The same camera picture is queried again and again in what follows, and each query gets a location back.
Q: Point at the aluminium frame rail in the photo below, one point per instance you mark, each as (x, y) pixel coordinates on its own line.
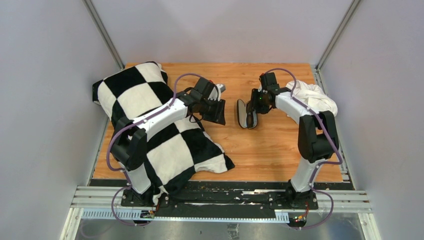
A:
(103, 203)

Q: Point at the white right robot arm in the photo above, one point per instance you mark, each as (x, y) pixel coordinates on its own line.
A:
(317, 133)

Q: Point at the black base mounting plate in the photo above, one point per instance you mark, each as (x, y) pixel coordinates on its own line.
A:
(223, 199)

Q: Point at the black white checkered pillow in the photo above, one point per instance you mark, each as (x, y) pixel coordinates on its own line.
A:
(159, 141)

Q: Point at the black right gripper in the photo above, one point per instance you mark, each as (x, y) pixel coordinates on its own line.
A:
(255, 94)

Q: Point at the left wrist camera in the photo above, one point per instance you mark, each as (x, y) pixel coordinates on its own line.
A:
(221, 88)

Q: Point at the black glasses case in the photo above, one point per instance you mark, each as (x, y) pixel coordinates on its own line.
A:
(241, 113)

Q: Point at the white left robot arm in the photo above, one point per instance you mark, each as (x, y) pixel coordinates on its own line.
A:
(129, 141)

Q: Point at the crumpled white cloth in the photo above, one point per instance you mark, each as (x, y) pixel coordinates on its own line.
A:
(313, 96)

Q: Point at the tortoiseshell brown sunglasses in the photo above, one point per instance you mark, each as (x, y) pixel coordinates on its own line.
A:
(251, 116)

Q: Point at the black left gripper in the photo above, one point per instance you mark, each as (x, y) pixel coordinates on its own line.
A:
(218, 116)

